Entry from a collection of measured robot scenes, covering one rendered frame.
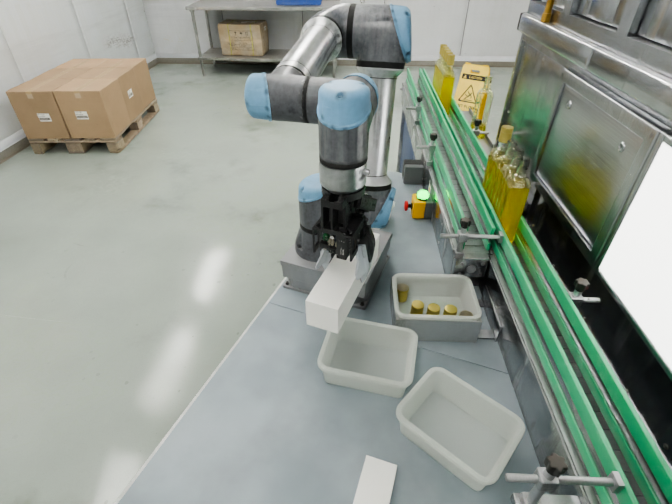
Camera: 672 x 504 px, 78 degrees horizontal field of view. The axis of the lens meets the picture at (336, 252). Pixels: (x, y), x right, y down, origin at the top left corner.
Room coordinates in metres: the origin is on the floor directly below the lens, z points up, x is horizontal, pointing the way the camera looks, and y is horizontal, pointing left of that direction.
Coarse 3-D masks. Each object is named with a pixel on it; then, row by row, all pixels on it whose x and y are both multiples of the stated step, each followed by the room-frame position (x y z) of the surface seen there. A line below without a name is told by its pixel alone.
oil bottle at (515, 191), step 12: (516, 180) 1.00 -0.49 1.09; (528, 180) 1.00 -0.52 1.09; (504, 192) 1.02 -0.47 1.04; (516, 192) 0.99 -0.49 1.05; (528, 192) 0.99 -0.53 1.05; (504, 204) 1.00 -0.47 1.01; (516, 204) 0.99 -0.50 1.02; (504, 216) 0.99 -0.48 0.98; (516, 216) 0.99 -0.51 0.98; (504, 228) 0.99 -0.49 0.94; (516, 228) 0.99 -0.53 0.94
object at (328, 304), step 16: (336, 272) 0.59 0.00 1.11; (352, 272) 0.59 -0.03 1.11; (320, 288) 0.55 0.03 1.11; (336, 288) 0.55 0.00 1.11; (352, 288) 0.56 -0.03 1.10; (320, 304) 0.50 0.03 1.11; (336, 304) 0.50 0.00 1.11; (352, 304) 0.56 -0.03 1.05; (320, 320) 0.50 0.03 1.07; (336, 320) 0.49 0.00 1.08
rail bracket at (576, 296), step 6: (576, 282) 0.68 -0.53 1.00; (582, 282) 0.67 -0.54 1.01; (588, 282) 0.67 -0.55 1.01; (576, 288) 0.67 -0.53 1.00; (582, 288) 0.66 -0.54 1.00; (570, 294) 0.68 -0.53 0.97; (576, 294) 0.67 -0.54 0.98; (576, 300) 0.66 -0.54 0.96; (582, 300) 0.66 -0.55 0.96; (588, 300) 0.67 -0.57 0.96; (594, 300) 0.67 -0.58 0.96; (576, 306) 0.66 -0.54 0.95
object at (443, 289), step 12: (396, 276) 0.89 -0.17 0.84; (408, 276) 0.89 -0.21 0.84; (420, 276) 0.89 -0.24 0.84; (432, 276) 0.89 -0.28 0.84; (444, 276) 0.89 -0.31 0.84; (456, 276) 0.89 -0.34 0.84; (396, 288) 0.84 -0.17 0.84; (420, 288) 0.89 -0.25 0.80; (432, 288) 0.88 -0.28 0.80; (444, 288) 0.88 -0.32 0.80; (456, 288) 0.88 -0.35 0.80; (468, 288) 0.85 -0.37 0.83; (396, 300) 0.79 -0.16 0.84; (408, 300) 0.86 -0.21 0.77; (420, 300) 0.86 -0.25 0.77; (432, 300) 0.86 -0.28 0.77; (444, 300) 0.86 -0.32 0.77; (456, 300) 0.86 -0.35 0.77; (468, 300) 0.82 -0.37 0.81; (396, 312) 0.75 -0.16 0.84; (408, 312) 0.81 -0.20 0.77; (480, 312) 0.75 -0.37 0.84
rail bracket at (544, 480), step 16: (560, 464) 0.28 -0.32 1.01; (512, 480) 0.28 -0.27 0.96; (528, 480) 0.28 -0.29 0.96; (544, 480) 0.28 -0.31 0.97; (560, 480) 0.28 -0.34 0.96; (576, 480) 0.28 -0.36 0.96; (592, 480) 0.28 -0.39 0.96; (608, 480) 0.28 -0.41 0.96; (512, 496) 0.30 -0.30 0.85; (528, 496) 0.29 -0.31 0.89; (544, 496) 0.30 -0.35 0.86; (560, 496) 0.30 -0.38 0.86; (576, 496) 0.30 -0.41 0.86
